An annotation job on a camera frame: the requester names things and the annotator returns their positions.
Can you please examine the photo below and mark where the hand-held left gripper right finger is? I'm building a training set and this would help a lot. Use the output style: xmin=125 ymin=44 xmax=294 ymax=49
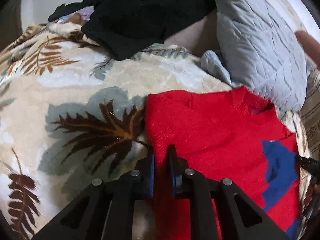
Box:
xmin=167 ymin=144 xmax=290 ymax=240

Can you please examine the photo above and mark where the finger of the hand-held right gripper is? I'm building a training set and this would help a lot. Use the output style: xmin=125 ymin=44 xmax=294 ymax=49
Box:
xmin=294 ymin=154 xmax=320 ymax=177

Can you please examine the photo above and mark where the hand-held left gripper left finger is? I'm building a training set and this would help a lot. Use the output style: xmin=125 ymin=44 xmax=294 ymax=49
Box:
xmin=32 ymin=146 xmax=156 ymax=240

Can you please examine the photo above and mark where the red and blue sweater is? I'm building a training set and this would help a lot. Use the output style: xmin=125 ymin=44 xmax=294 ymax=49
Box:
xmin=144 ymin=85 xmax=302 ymax=240

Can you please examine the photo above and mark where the striped beige bedsheet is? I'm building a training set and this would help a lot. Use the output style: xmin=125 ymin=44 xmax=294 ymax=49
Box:
xmin=299 ymin=72 xmax=320 ymax=160

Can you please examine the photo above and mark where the tan rounded object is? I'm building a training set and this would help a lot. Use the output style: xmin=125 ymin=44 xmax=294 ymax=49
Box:
xmin=294 ymin=30 xmax=320 ymax=70

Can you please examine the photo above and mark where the leaf-printed plush blanket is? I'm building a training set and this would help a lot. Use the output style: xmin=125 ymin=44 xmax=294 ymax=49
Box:
xmin=0 ymin=21 xmax=320 ymax=240

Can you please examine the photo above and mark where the grey quilted pillow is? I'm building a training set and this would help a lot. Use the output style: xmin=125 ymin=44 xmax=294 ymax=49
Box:
xmin=200 ymin=0 xmax=319 ymax=113

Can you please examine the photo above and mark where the pink cloth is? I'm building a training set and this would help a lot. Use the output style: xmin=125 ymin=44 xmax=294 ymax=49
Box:
xmin=164 ymin=11 xmax=222 ymax=55

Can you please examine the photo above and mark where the black garment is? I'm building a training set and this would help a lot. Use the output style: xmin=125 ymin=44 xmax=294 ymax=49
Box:
xmin=48 ymin=0 xmax=217 ymax=61

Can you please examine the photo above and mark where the purple printed cloth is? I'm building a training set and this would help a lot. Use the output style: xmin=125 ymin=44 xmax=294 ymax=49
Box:
xmin=60 ymin=6 xmax=95 ymax=27

